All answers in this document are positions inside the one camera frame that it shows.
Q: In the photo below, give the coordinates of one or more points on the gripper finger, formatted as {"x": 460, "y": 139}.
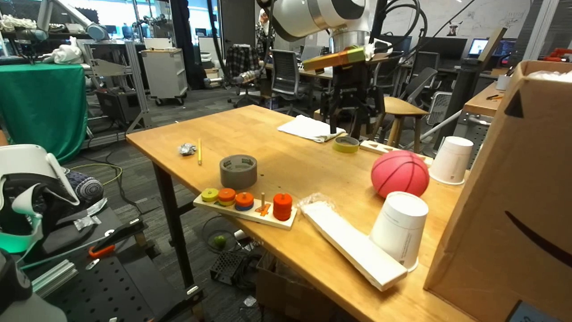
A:
{"x": 363, "y": 115}
{"x": 331, "y": 114}

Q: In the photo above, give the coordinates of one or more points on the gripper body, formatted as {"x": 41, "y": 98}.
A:
{"x": 352, "y": 82}

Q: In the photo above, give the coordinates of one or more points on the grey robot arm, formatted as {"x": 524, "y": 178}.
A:
{"x": 44, "y": 18}

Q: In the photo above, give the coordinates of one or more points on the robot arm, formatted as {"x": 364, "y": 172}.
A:
{"x": 304, "y": 15}

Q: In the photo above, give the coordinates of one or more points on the pink ball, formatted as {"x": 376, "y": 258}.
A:
{"x": 399, "y": 173}

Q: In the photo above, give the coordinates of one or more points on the crumpled foil ball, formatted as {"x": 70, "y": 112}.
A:
{"x": 187, "y": 149}

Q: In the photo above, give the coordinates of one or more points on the green ball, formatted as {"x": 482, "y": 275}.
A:
{"x": 220, "y": 241}

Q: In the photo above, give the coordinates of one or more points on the wooden shape sorter board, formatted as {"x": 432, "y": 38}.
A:
{"x": 373, "y": 146}

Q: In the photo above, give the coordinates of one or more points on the yellow-green tape roll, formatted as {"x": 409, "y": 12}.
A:
{"x": 346, "y": 145}

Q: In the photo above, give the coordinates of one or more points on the wooden stool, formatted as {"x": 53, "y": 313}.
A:
{"x": 402, "y": 109}

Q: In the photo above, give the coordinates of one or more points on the grey mesh office chair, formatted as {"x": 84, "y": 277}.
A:
{"x": 286, "y": 74}

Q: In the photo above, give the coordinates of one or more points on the clear plastic wrap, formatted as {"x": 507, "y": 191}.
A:
{"x": 315, "y": 200}

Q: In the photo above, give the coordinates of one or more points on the white paper cup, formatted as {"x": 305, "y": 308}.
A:
{"x": 399, "y": 228}
{"x": 451, "y": 160}

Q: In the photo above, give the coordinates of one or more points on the row of monitors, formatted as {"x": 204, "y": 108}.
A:
{"x": 447, "y": 47}

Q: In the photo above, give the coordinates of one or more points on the person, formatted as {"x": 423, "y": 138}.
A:
{"x": 263, "y": 31}

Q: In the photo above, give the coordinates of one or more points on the stack of orange rings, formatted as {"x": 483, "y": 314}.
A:
{"x": 283, "y": 206}

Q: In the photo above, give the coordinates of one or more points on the chair with plaid shirt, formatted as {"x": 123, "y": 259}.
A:
{"x": 241, "y": 60}

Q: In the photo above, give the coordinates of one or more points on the wooden desk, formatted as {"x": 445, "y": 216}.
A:
{"x": 485, "y": 100}

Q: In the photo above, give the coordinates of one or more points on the orange and blue rings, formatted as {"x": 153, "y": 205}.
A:
{"x": 244, "y": 201}

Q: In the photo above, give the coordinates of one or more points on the white wooden plank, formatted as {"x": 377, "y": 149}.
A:
{"x": 348, "y": 243}

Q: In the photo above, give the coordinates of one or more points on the orange and yellow rings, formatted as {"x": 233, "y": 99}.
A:
{"x": 227, "y": 197}

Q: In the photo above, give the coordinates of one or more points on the yellow pencil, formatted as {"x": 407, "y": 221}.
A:
{"x": 199, "y": 152}

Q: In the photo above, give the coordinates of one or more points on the whiteboard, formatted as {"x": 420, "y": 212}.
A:
{"x": 478, "y": 18}

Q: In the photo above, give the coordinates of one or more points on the white mug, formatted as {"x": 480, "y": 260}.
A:
{"x": 503, "y": 82}

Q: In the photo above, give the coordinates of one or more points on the white cabinet on wheels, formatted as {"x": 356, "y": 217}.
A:
{"x": 164, "y": 74}

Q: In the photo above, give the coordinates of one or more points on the large cardboard box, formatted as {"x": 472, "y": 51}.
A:
{"x": 514, "y": 201}

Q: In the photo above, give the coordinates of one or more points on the cardboard box under table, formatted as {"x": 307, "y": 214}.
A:
{"x": 286, "y": 290}

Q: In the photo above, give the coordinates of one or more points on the black plastic crate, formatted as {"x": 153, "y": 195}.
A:
{"x": 227, "y": 267}

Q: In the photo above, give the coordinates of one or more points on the patterned knit cloth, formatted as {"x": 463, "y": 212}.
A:
{"x": 88, "y": 188}

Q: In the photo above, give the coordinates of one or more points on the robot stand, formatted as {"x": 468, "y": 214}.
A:
{"x": 127, "y": 290}

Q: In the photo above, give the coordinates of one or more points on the heap of white cloth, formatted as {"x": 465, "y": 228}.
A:
{"x": 67, "y": 52}

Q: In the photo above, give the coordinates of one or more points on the green cloth-covered table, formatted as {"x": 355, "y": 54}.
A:
{"x": 42, "y": 107}

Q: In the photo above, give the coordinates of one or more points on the white headset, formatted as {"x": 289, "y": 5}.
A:
{"x": 27, "y": 179}

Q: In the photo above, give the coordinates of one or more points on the aluminium bar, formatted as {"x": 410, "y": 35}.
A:
{"x": 56, "y": 277}

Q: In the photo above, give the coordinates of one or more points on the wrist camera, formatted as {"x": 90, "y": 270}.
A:
{"x": 333, "y": 59}

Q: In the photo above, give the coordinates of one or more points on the grey duct tape roll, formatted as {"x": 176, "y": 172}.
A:
{"x": 238, "y": 174}

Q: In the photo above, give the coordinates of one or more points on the aluminium frame rack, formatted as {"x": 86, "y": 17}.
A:
{"x": 132, "y": 76}

